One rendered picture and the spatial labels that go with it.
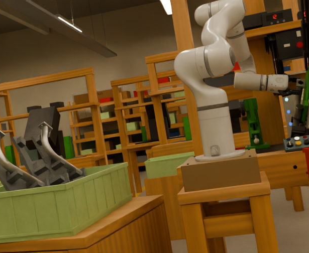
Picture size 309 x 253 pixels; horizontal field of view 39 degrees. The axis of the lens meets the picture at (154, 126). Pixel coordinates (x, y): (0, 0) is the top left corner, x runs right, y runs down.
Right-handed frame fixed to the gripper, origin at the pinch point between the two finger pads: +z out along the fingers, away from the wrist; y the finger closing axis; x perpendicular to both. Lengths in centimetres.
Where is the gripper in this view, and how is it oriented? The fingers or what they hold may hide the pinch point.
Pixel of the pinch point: (298, 86)
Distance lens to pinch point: 230.7
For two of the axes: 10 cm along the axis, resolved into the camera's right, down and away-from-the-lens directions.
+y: 2.2, -7.2, 6.5
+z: 9.7, 1.1, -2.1
